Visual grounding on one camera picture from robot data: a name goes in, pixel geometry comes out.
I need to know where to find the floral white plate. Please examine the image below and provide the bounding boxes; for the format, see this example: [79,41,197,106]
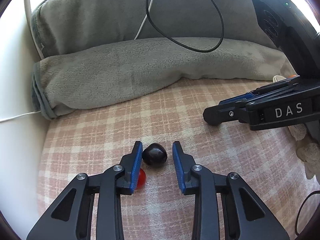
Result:
[272,75,286,83]

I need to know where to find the pink plaid tablecloth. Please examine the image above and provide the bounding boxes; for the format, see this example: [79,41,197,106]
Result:
[37,79,319,239]

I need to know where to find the grey folded blanket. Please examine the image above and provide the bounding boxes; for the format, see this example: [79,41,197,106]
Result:
[31,0,294,119]

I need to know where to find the black cable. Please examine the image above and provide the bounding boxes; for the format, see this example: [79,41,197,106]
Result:
[145,0,225,53]

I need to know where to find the white gloved right hand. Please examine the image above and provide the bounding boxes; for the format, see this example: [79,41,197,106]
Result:
[288,124,319,183]

